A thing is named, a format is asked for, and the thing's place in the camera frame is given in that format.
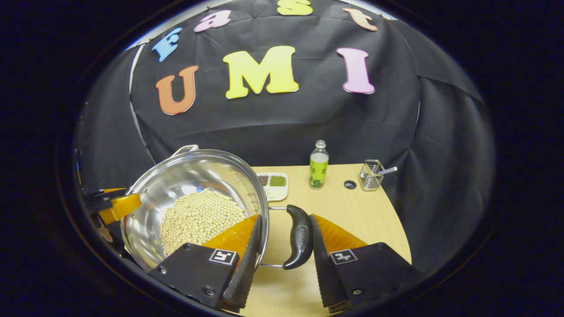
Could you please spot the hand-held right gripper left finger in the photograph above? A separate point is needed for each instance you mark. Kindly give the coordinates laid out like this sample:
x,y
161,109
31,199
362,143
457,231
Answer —
x,y
246,268

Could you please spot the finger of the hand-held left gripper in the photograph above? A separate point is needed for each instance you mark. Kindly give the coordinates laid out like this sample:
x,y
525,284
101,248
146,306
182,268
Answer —
x,y
121,207

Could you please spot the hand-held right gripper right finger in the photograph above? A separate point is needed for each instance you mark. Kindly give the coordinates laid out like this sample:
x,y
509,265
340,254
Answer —
x,y
321,264

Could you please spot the steel pot with soybeans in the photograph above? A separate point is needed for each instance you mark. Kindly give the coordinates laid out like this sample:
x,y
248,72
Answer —
x,y
189,176

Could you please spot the black desk grommet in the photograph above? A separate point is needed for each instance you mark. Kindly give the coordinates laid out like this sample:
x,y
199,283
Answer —
x,y
350,184

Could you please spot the white divided bean dish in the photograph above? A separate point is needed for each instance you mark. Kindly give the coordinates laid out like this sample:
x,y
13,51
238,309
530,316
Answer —
x,y
277,187

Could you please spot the green label drink bottle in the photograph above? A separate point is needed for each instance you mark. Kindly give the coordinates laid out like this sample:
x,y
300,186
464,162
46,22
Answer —
x,y
318,169

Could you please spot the white straw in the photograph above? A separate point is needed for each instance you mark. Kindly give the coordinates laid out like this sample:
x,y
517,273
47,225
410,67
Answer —
x,y
388,171

